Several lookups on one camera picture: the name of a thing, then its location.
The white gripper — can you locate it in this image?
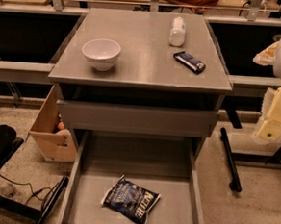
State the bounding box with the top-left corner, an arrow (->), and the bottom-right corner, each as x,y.
252,41 -> 281,141

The blue chip bag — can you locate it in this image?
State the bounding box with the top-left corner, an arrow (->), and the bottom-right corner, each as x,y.
100,175 -> 161,224

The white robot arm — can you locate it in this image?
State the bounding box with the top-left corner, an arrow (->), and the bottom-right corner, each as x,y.
253,38 -> 281,141

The open grey middle drawer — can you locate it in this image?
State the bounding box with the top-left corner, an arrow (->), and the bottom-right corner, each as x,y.
57,132 -> 204,224

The grey drawer cabinet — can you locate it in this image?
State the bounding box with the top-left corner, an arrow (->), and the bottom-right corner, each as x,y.
49,9 -> 232,153

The closed grey top drawer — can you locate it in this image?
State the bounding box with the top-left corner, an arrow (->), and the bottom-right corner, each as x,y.
56,100 -> 218,137

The dark blue snack bar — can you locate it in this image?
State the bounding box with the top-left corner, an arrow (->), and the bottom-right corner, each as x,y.
173,51 -> 206,75

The clear plastic bottle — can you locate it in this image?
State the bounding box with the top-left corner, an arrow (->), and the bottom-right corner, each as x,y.
168,17 -> 186,47

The white ceramic bowl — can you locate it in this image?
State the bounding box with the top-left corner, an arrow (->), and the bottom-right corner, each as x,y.
82,38 -> 122,71

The orange ball in box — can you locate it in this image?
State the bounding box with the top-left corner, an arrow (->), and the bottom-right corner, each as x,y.
57,122 -> 65,131

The cardboard box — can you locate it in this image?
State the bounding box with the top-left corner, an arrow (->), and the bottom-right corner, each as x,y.
29,87 -> 76,162

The black floor stand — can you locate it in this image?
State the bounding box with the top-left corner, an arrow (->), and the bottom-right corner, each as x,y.
0,124 -> 69,224

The black table leg frame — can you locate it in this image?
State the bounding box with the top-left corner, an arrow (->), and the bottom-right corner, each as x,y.
215,108 -> 281,197

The black cable on floor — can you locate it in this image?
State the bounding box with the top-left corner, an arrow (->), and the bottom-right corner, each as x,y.
0,170 -> 62,209

